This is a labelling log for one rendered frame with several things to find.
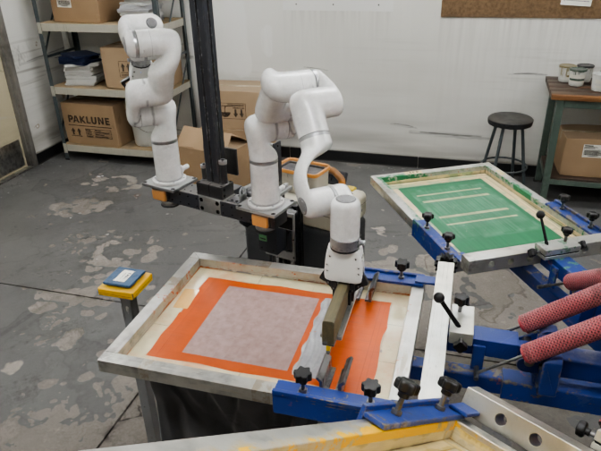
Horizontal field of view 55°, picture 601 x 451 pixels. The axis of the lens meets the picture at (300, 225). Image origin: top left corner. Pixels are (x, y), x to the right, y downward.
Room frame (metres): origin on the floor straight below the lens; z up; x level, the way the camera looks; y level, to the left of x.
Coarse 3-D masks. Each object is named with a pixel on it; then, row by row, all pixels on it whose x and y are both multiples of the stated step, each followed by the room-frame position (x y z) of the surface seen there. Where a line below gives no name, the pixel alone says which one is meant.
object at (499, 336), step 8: (480, 328) 1.22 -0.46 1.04; (488, 328) 1.22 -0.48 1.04; (496, 328) 1.21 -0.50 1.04; (448, 336) 1.19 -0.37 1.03; (480, 336) 1.18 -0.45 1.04; (488, 336) 1.18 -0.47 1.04; (496, 336) 1.18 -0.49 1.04; (504, 336) 1.18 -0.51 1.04; (512, 336) 1.18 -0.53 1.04; (448, 344) 1.19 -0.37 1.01; (472, 344) 1.18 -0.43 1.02; (480, 344) 1.17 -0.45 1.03; (488, 344) 1.16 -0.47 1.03; (496, 344) 1.16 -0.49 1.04; (504, 344) 1.15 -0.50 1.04; (512, 344) 1.15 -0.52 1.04; (464, 352) 1.18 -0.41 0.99; (488, 352) 1.16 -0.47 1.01; (496, 352) 1.16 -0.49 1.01; (504, 352) 1.15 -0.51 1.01; (512, 352) 1.15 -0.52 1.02
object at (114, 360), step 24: (192, 264) 1.66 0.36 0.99; (216, 264) 1.69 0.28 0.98; (240, 264) 1.66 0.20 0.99; (264, 264) 1.65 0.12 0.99; (288, 264) 1.65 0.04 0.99; (168, 288) 1.52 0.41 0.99; (384, 288) 1.52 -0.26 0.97; (408, 288) 1.50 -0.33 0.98; (144, 312) 1.40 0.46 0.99; (408, 312) 1.36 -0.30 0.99; (120, 336) 1.29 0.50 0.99; (408, 336) 1.25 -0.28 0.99; (120, 360) 1.19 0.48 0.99; (144, 360) 1.19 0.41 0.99; (408, 360) 1.16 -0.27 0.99; (168, 384) 1.13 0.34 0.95; (192, 384) 1.11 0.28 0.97; (216, 384) 1.09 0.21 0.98; (240, 384) 1.09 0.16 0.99; (264, 384) 1.09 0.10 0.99
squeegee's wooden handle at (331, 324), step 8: (336, 288) 1.27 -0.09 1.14; (344, 288) 1.27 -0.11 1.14; (336, 296) 1.24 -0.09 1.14; (344, 296) 1.24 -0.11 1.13; (336, 304) 1.20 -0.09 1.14; (344, 304) 1.25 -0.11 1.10; (328, 312) 1.17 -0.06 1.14; (336, 312) 1.17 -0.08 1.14; (344, 312) 1.25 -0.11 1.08; (328, 320) 1.14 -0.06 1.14; (336, 320) 1.16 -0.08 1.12; (328, 328) 1.13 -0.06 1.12; (336, 328) 1.16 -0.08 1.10; (328, 336) 1.13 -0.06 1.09; (328, 344) 1.13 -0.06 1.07
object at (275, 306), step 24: (216, 288) 1.57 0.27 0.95; (240, 288) 1.57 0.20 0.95; (264, 288) 1.56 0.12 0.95; (288, 288) 1.56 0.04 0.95; (192, 312) 1.44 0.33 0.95; (216, 312) 1.44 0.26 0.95; (240, 312) 1.43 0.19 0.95; (264, 312) 1.43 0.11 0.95; (288, 312) 1.43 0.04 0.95; (312, 312) 1.42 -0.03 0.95; (360, 312) 1.42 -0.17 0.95; (384, 312) 1.42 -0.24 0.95; (360, 336) 1.30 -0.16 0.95
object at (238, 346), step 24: (168, 336) 1.33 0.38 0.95; (192, 336) 1.32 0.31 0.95; (216, 336) 1.32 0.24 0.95; (240, 336) 1.32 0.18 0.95; (264, 336) 1.31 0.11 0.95; (288, 336) 1.31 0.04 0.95; (192, 360) 1.22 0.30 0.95; (216, 360) 1.22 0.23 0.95; (240, 360) 1.22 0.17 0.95; (264, 360) 1.22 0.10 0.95; (288, 360) 1.21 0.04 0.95; (336, 360) 1.21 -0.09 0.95; (360, 360) 1.21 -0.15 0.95; (312, 384) 1.12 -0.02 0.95; (336, 384) 1.12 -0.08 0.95; (360, 384) 1.12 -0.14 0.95
